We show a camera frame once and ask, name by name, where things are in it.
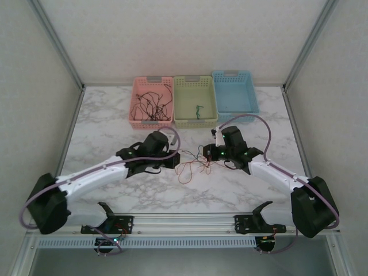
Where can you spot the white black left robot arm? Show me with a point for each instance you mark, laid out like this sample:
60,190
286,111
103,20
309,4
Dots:
49,207

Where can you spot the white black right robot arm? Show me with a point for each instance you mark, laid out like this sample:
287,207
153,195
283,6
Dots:
313,210

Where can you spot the blue plastic basket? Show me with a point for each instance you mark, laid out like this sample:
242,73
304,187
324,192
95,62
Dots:
234,95

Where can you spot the green plastic basket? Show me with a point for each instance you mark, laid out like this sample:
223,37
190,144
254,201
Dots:
187,97

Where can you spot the pink plastic basket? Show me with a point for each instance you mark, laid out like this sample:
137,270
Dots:
138,86

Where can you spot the small black circuit board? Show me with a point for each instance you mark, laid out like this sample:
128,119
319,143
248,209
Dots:
105,243
266,244

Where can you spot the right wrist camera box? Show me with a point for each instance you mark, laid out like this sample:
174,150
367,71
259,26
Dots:
219,138

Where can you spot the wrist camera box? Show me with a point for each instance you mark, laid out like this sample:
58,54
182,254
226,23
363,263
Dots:
219,138
172,139

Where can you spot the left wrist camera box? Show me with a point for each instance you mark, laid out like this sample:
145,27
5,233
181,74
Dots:
172,139

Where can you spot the aluminium mounting rail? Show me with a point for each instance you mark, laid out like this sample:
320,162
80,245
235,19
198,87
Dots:
184,222

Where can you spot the aluminium table back rail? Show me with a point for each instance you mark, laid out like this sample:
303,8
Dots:
109,85

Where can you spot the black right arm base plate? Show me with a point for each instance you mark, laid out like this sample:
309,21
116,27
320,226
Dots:
243,224

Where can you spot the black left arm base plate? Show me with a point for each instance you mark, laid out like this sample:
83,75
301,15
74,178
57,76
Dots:
126,224

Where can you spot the aluminium frame post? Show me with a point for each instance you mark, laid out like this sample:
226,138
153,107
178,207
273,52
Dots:
313,37
59,43

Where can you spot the aluminium frame leg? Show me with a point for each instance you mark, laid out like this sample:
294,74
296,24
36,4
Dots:
23,258
340,258

